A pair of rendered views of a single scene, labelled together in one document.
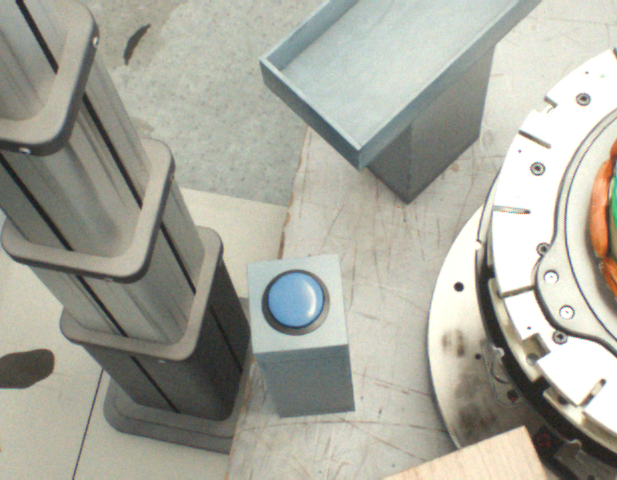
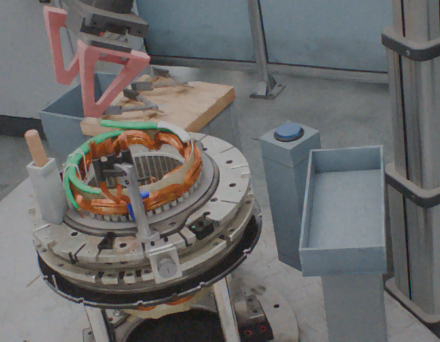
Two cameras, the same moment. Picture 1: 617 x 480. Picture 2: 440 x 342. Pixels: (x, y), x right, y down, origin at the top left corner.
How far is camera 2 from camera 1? 1.47 m
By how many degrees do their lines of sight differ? 74
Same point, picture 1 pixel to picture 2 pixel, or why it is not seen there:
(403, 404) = (261, 273)
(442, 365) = (255, 281)
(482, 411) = not seen: hidden behind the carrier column
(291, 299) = (288, 127)
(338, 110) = (343, 178)
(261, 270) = (311, 132)
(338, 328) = (266, 138)
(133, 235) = (398, 172)
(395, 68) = (338, 200)
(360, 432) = (269, 257)
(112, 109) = (411, 104)
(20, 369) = not seen: outside the picture
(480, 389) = not seen: hidden behind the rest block
